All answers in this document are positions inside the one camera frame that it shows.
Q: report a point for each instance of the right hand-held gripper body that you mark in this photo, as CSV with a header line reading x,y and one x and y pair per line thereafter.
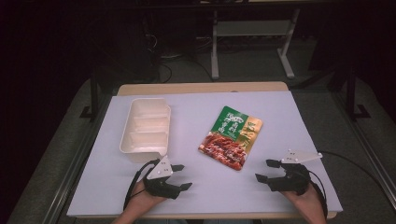
x,y
294,179

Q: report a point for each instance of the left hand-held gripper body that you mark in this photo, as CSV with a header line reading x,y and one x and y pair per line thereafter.
x,y
160,169

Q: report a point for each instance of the person's right hand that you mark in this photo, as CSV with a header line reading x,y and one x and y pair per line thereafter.
x,y
306,202

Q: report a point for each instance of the person's left hand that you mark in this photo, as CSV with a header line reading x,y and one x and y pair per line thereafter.
x,y
140,199

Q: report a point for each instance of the pale lilac table mat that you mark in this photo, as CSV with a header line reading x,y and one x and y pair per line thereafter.
x,y
202,193

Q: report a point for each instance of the white plastic divided container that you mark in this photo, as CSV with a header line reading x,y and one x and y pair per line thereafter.
x,y
146,124

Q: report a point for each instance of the green and red food packet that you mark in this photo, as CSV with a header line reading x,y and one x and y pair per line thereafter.
x,y
230,137

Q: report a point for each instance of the wooden table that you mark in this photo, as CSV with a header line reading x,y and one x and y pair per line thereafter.
x,y
186,88

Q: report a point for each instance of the black metal stand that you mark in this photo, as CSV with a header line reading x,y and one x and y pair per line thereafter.
x,y
94,93
351,93

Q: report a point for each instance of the metal floor rail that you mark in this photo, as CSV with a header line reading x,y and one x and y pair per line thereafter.
x,y
364,146
74,168

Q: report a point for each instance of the white metal desk frame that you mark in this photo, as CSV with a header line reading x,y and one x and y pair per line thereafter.
x,y
214,46

